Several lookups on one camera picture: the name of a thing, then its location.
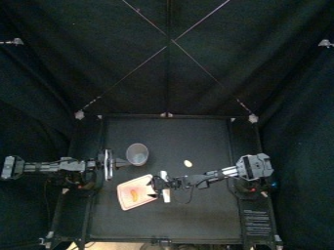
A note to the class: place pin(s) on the orange tangerine segment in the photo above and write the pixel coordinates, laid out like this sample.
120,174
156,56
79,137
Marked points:
133,194

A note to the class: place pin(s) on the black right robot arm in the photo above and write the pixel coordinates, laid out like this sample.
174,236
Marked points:
226,171

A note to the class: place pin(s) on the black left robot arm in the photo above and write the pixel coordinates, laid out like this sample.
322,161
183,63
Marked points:
43,166

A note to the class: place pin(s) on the pink rectangular plate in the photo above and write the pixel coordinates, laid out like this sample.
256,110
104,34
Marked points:
128,202

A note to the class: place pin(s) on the gray cup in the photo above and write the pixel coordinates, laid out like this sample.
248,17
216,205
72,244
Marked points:
137,156

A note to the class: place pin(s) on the small white slice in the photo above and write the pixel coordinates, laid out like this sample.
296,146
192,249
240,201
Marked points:
187,163

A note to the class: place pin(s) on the small white table corner piece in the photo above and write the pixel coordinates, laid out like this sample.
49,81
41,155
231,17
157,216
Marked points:
99,116

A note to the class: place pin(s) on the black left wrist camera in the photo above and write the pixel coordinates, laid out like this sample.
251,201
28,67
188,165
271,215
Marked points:
97,164

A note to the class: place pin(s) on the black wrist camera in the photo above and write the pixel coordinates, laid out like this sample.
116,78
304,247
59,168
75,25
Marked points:
178,184
97,164

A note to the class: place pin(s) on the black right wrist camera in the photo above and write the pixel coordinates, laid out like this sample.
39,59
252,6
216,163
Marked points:
178,184

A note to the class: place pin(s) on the low camera mount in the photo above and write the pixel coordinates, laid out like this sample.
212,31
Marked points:
159,242

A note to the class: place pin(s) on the pale frame corner bracket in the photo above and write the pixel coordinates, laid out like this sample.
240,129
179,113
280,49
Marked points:
79,114
252,118

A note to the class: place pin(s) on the pale pole base bracket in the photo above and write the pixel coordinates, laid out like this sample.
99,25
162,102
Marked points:
166,114

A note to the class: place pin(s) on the thin vertical frame pole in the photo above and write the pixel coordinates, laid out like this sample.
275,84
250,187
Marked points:
167,81

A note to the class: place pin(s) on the gray upper frame bracket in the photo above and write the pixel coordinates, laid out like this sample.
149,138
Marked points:
16,41
324,43

